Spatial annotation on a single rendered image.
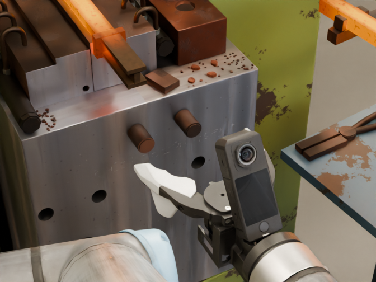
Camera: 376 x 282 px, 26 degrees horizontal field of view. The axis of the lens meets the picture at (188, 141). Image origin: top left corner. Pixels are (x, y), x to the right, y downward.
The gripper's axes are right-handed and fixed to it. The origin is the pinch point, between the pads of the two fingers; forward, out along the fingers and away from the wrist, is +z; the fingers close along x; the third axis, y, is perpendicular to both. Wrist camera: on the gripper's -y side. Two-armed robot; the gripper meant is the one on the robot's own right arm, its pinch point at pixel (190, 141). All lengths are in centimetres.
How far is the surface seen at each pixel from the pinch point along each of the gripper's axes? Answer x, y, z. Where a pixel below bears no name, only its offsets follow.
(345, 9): 37.1, 2.1, 19.7
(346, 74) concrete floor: 120, 100, 114
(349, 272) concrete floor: 68, 100, 40
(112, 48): -1.0, -1.1, 21.2
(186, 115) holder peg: 8.6, 11.7, 18.1
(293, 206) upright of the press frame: 47, 67, 40
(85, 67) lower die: -3.6, 3.9, 25.7
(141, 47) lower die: 5.3, 3.2, 25.8
